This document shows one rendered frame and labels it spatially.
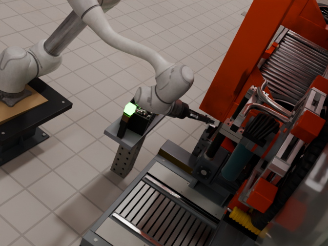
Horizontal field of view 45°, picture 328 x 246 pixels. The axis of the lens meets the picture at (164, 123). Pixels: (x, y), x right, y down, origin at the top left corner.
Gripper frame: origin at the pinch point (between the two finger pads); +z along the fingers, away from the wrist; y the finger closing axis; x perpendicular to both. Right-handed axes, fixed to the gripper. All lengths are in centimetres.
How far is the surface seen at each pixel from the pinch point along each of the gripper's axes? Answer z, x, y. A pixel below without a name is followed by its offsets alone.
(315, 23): 157, 106, -129
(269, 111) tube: -0.4, 14.0, 33.0
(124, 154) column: -11, -40, -52
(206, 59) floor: 96, 40, -183
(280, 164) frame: -4, -2, 52
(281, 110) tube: 6.6, 16.5, 31.6
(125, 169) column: -6, -49, -54
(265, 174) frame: -4.4, -7.5, 48.4
